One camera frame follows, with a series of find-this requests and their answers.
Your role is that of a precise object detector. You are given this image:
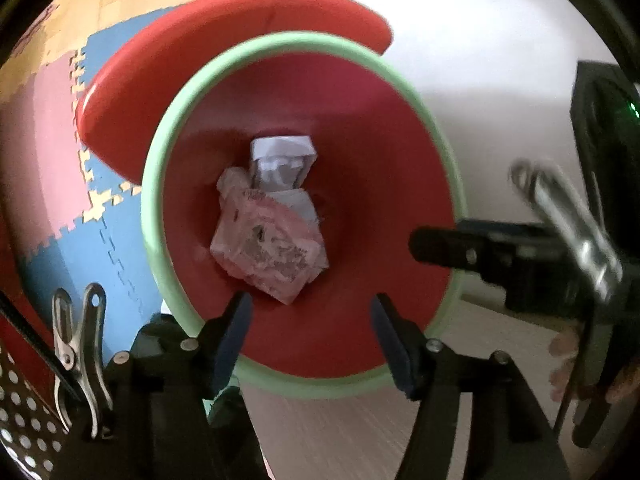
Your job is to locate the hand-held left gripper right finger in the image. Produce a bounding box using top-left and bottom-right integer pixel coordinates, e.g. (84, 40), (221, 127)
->
(370, 292), (568, 480)

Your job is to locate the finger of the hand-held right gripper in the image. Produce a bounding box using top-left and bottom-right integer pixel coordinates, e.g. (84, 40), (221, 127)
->
(409, 218), (566, 281)

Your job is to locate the metal spring clip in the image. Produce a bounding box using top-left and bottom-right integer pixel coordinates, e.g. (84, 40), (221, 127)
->
(51, 282), (116, 441)
(510, 159), (626, 306)

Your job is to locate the white paper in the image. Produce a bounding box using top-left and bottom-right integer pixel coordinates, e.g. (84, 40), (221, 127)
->
(249, 134), (321, 226)

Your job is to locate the red plastic chair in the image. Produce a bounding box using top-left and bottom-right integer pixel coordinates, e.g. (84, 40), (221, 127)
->
(76, 0), (393, 186)

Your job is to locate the red bin with green rim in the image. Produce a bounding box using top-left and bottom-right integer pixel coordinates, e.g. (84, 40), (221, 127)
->
(141, 31), (468, 401)

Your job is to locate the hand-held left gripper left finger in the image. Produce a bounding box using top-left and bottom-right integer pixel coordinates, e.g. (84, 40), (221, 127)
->
(62, 291), (266, 480)

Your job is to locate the black cable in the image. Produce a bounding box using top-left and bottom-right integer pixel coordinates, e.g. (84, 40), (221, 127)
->
(0, 290), (86, 401)

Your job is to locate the red foam mat tile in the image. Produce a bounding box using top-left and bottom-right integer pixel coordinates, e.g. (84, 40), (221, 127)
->
(0, 230), (56, 386)

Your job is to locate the pink printed wrapper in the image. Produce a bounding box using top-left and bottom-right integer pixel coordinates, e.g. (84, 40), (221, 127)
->
(210, 169), (328, 306)

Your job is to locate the person's right hand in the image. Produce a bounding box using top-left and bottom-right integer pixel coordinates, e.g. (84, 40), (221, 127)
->
(547, 327), (591, 428)

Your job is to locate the pink foam mat tile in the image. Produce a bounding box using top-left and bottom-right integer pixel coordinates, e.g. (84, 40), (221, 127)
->
(0, 57), (93, 261)

